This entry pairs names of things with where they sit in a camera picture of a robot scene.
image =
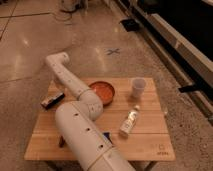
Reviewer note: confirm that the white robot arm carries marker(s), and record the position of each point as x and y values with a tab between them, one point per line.
75	122

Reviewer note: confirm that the orange bowl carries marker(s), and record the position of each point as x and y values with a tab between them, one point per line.
104	90

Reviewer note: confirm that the white plastic cup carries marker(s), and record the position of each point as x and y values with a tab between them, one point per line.
138	85

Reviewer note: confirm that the wooden folding table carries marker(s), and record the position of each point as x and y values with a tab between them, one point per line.
149	139

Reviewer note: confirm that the clear plastic bottle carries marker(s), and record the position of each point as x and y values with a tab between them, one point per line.
129	122

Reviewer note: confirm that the blue sponge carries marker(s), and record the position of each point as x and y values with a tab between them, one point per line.
107	135

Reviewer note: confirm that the long metal rail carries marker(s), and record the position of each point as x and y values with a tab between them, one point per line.
176	29

